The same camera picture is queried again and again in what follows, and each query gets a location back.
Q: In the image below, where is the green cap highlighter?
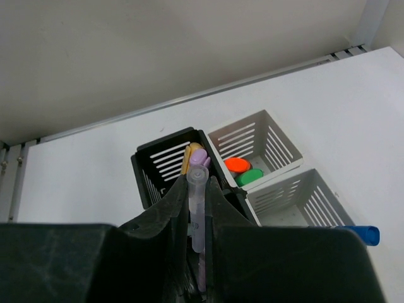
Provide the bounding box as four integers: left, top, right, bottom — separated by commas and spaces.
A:
235, 169, 264, 187

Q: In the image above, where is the purple pink highlighter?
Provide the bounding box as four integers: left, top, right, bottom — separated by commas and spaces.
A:
189, 148, 211, 168

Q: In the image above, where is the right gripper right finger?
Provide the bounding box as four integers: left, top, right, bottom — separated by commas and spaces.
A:
205, 176, 252, 302

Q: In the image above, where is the blue whiteboard marker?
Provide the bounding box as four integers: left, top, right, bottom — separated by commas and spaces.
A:
307, 224, 381, 247

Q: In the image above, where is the white container back left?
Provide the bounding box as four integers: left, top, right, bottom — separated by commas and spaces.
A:
207, 110, 304, 191

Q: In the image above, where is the black container front right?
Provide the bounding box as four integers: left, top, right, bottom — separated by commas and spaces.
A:
222, 188, 256, 225

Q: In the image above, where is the black container front left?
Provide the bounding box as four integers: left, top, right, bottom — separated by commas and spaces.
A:
131, 127, 227, 209

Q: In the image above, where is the white container back right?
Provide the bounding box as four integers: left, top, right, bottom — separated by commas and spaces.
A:
246, 168, 355, 227

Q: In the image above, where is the dark purple pen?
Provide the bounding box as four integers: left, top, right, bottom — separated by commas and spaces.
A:
186, 165, 209, 293

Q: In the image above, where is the white container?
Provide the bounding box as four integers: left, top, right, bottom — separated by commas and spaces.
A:
207, 110, 304, 191
246, 168, 355, 227

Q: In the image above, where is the black container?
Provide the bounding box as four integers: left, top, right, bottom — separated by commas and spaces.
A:
222, 188, 256, 225
131, 127, 227, 209

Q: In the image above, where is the orange cap black highlighter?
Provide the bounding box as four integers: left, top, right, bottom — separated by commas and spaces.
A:
224, 157, 252, 174

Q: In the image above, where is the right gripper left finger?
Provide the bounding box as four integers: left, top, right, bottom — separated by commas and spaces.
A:
120, 176, 189, 297

